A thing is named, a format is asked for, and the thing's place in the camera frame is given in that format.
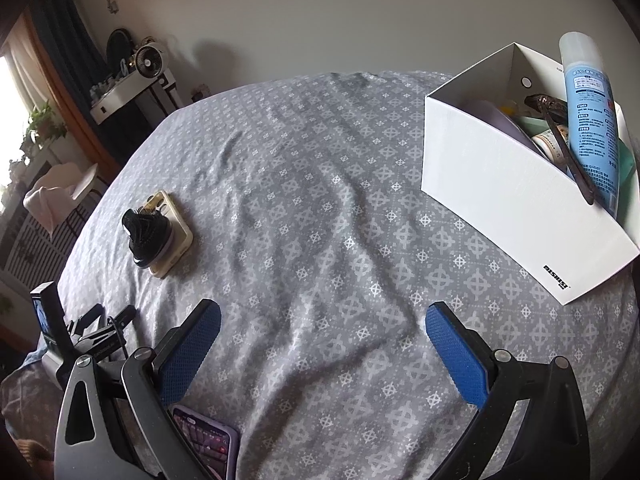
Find dark blue curtain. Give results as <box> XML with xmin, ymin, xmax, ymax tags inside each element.
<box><xmin>30</xmin><ymin>0</ymin><xmax>109</xmax><ymax>111</ymax></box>

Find orange brown curtain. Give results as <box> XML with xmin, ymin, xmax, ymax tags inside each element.
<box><xmin>10</xmin><ymin>14</ymin><xmax>122</xmax><ymax>173</ymax></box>

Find row of small bottles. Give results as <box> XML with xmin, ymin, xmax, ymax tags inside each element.
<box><xmin>91</xmin><ymin>74</ymin><xmax>132</xmax><ymax>100</ymax></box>

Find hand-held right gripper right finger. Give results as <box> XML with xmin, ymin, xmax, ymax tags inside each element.
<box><xmin>425</xmin><ymin>301</ymin><xmax>592</xmax><ymax>480</ymax></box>

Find blue spray can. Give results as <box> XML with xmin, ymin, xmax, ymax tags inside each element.
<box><xmin>558</xmin><ymin>31</ymin><xmax>621</xmax><ymax>221</ymax></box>

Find white paper sheet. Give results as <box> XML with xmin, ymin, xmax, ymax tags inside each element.
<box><xmin>420</xmin><ymin>41</ymin><xmax>640</xmax><ymax>306</ymax></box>

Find white tower device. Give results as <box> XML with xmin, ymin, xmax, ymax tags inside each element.
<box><xmin>159</xmin><ymin>72</ymin><xmax>179</xmax><ymax>109</ymax></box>

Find green potted plant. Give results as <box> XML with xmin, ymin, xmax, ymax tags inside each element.
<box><xmin>25</xmin><ymin>102</ymin><xmax>68</xmax><ymax>150</ymax></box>

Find mint green object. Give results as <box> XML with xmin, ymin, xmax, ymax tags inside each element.
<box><xmin>614</xmin><ymin>139</ymin><xmax>639</xmax><ymax>222</ymax></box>

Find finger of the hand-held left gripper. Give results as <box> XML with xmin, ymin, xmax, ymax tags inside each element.
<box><xmin>66</xmin><ymin>306</ymin><xmax>105</xmax><ymax>337</ymax></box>
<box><xmin>80</xmin><ymin>304</ymin><xmax>137</xmax><ymax>361</ymax></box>

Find white wall shelf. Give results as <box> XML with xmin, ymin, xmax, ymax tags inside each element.
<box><xmin>90</xmin><ymin>72</ymin><xmax>176</xmax><ymax>126</ymax></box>

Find white plastic chair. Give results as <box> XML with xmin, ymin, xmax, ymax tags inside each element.
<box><xmin>24</xmin><ymin>162</ymin><xmax>99</xmax><ymax>241</ymax></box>

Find grey patterned bedsheet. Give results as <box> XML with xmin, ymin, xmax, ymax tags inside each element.
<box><xmin>0</xmin><ymin>70</ymin><xmax>640</xmax><ymax>480</ymax></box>

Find pale purple round object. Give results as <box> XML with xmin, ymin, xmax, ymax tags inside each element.
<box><xmin>462</xmin><ymin>100</ymin><xmax>533</xmax><ymax>147</ymax></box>

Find beige square compact case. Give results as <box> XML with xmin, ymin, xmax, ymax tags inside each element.
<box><xmin>132</xmin><ymin>190</ymin><xmax>194</xmax><ymax>279</ymax></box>

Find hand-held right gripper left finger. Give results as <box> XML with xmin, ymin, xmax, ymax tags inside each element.
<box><xmin>54</xmin><ymin>299</ymin><xmax>222</xmax><ymax>480</ymax></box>

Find smartphone with purple case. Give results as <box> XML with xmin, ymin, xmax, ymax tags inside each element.
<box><xmin>171</xmin><ymin>405</ymin><xmax>241</xmax><ymax>480</ymax></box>

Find white cloth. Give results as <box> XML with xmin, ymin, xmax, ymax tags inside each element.
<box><xmin>24</xmin><ymin>185</ymin><xmax>67</xmax><ymax>242</ymax></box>

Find brown sunglasses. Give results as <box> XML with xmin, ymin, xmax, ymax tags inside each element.
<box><xmin>524</xmin><ymin>92</ymin><xmax>598</xmax><ymax>206</ymax></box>

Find white desk fan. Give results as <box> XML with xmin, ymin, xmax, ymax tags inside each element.
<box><xmin>134</xmin><ymin>44</ymin><xmax>166</xmax><ymax>74</ymax></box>

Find cream tape roll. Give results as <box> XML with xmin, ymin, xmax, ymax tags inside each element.
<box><xmin>531</xmin><ymin>127</ymin><xmax>576</xmax><ymax>171</ymax></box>

